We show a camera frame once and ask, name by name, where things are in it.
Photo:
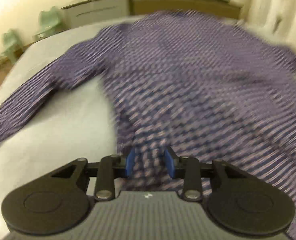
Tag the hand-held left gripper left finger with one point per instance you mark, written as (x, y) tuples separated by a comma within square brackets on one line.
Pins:
[(130, 163)]

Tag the white curtain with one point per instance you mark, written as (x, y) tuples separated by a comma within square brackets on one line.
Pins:
[(278, 10)]

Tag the small green child chair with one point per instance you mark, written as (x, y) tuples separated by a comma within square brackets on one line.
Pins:
[(10, 45)]

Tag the large green child chair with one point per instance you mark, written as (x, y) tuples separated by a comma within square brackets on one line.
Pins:
[(49, 21)]

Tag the blue plaid shirt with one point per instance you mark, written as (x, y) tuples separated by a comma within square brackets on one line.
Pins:
[(188, 80)]

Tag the grey sideboard cabinet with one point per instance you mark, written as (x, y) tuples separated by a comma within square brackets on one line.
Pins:
[(107, 8)]

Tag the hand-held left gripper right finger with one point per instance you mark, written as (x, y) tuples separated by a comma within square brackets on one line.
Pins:
[(169, 165)]

